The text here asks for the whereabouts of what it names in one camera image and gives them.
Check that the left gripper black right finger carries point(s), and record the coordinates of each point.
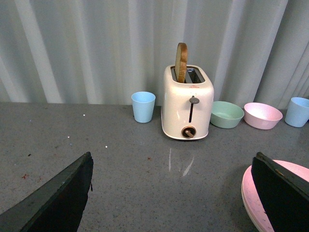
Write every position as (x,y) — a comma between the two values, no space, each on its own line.
(283,194)

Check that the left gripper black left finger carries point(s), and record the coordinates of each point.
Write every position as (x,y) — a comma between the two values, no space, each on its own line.
(57,206)

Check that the pink plate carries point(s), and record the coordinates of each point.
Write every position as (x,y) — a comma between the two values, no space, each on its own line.
(256,206)

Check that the cream plate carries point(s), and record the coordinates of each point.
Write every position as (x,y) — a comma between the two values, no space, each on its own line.
(246,201)

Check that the light blue cup right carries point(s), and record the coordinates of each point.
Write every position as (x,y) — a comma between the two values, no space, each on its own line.
(298,112)

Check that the light blue cup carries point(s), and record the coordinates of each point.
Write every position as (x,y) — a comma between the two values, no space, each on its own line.
(143,106)
(298,112)

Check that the pink bowl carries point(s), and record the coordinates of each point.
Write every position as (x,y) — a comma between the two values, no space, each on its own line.
(261,116)

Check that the green bowl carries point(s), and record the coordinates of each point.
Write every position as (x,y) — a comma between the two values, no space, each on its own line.
(226,115)

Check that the cream toaster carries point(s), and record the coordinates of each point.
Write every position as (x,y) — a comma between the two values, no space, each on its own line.
(186,108)

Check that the light blue cup left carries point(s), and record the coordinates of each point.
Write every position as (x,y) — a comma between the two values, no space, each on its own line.
(143,106)

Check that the grey curtain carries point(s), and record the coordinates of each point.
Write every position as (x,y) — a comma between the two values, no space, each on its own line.
(102,51)

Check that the bread slice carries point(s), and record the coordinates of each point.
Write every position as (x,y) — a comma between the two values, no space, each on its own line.
(181,62)

